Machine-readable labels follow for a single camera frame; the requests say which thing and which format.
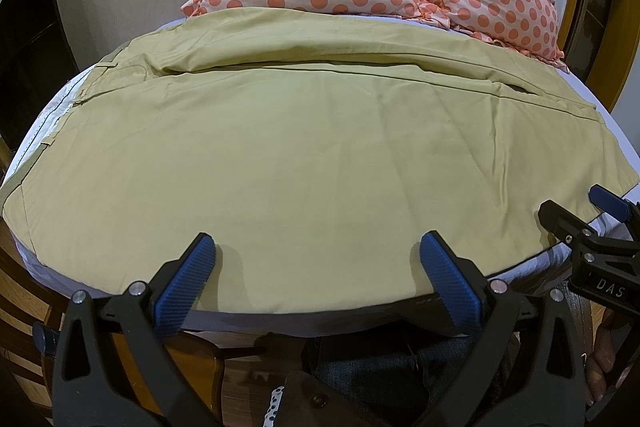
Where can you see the person's right hand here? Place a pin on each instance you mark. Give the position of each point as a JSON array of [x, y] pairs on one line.
[[601, 360]]

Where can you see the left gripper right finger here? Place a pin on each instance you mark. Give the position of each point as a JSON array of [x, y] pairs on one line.
[[524, 368]]

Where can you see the wooden door frame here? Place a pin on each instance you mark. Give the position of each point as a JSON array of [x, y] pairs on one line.
[[600, 6]]

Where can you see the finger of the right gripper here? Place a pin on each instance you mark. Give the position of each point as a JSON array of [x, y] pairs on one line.
[[568, 228], [621, 209]]

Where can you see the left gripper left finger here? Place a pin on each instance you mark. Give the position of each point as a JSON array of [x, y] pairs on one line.
[[90, 386]]

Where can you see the olive green pants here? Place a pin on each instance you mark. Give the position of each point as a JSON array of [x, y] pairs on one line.
[[300, 156]]

